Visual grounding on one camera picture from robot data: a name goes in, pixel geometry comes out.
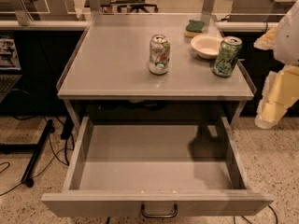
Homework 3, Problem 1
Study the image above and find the laptop keyboard at left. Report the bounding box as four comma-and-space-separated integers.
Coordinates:
0, 75, 21, 103

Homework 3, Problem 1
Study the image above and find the white bowl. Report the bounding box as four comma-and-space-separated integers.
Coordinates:
191, 35, 222, 59

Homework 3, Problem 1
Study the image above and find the white rail right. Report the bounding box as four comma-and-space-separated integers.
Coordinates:
218, 22, 278, 32

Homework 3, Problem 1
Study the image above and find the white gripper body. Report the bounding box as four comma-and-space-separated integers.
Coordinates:
272, 65, 299, 108

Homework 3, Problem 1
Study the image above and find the green yellow sponge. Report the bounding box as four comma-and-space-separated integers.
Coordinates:
184, 20, 205, 37

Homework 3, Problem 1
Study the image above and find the white rail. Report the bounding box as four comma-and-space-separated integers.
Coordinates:
0, 21, 89, 31
218, 22, 278, 32

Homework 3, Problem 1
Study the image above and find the black floor stand leg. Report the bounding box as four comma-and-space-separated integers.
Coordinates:
0, 119, 55, 188

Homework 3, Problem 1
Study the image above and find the grey open top drawer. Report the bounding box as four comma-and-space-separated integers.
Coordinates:
42, 117, 273, 217

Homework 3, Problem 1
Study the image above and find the black drawer handle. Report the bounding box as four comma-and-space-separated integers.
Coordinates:
140, 204, 178, 218

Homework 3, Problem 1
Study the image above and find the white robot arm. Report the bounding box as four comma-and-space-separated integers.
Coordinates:
254, 1, 299, 129

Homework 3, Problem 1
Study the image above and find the green soda can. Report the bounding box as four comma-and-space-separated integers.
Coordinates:
212, 36, 242, 77

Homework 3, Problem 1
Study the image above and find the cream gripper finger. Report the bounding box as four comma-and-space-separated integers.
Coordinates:
255, 72, 287, 129
253, 27, 277, 50

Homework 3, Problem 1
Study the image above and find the white rail left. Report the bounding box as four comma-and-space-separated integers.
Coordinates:
0, 21, 89, 31

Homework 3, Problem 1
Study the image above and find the white 7up soda can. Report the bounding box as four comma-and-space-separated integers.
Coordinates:
149, 35, 170, 75

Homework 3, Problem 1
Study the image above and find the black floor cable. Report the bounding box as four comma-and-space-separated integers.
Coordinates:
0, 115, 76, 198

